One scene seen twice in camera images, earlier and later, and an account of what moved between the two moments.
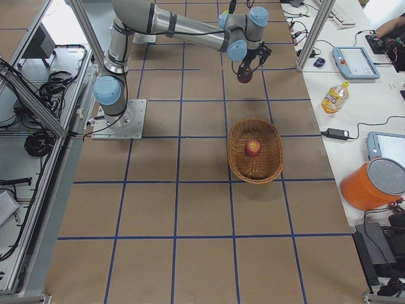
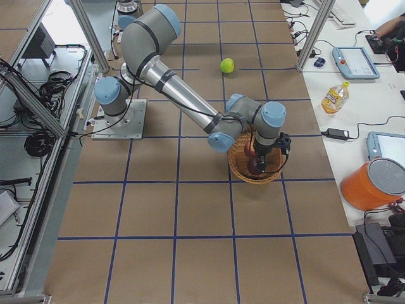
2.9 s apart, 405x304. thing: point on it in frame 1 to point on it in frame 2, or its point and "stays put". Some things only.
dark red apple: (247, 75) to (254, 163)
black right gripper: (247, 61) to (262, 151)
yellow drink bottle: (335, 98) stays put
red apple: (252, 148) stays put
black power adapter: (336, 133) stays put
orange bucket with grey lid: (378, 183) stays put
